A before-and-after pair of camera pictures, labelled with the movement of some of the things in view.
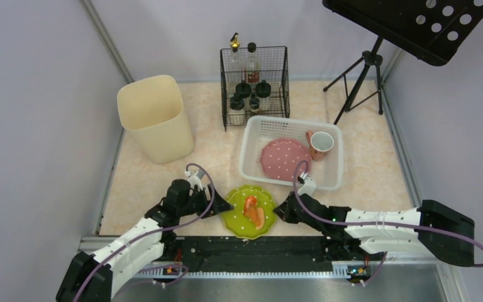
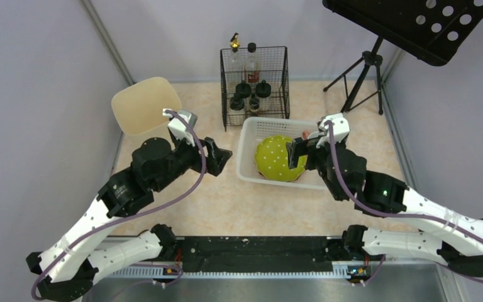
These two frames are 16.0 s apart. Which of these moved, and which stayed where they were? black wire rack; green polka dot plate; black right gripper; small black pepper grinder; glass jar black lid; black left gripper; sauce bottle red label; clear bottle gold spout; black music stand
Moved: green polka dot plate; black right gripper; black left gripper
Stayed: small black pepper grinder; clear bottle gold spout; glass jar black lid; sauce bottle red label; black music stand; black wire rack
